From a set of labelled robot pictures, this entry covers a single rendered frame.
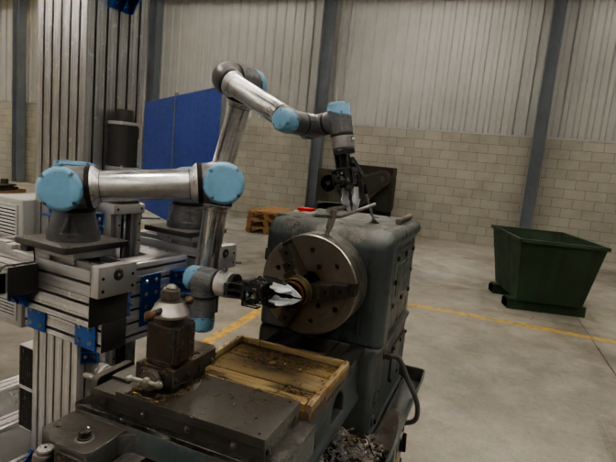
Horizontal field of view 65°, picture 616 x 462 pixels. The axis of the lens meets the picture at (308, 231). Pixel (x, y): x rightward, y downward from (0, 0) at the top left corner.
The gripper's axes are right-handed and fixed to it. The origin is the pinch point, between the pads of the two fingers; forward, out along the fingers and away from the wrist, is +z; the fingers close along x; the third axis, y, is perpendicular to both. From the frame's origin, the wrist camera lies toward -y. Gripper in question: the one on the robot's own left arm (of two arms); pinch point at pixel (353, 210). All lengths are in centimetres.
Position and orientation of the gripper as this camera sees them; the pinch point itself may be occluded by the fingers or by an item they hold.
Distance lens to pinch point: 162.6
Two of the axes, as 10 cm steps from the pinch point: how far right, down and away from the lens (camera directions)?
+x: 9.2, -1.0, -3.8
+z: 1.2, 9.9, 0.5
